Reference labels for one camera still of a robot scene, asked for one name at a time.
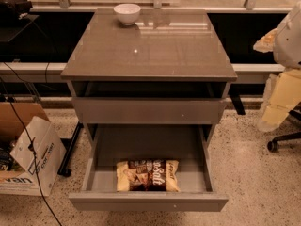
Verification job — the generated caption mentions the brown chip bag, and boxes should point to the brown chip bag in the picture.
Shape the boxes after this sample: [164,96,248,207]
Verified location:
[117,159,180,192]

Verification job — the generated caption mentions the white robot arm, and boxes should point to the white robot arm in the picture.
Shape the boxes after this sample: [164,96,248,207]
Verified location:
[253,2,301,132]

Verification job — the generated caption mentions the grey drawer cabinet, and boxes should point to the grey drawer cabinet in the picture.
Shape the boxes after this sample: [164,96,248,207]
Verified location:
[60,8,238,213]

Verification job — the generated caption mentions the closed top drawer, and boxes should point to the closed top drawer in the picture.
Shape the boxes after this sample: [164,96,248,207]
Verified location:
[72,97,226,124]

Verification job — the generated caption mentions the open middle drawer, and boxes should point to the open middle drawer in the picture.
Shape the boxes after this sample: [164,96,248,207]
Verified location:
[70,125,228,212]

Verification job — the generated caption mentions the black bag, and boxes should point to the black bag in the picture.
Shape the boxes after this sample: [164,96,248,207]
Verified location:
[0,0,33,20]

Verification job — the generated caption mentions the white bowl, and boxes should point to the white bowl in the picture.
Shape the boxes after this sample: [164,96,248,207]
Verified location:
[114,4,141,25]

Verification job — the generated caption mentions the black table leg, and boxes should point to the black table leg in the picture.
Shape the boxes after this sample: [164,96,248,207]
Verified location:
[57,122,83,177]

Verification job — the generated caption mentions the cardboard box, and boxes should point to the cardboard box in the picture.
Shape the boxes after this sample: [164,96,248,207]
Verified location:
[0,102,66,196]

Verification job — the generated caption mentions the black office chair base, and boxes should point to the black office chair base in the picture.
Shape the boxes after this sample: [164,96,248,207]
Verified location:
[267,110,301,153]

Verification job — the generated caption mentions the black cable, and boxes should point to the black cable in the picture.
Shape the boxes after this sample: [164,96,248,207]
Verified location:
[0,61,64,226]

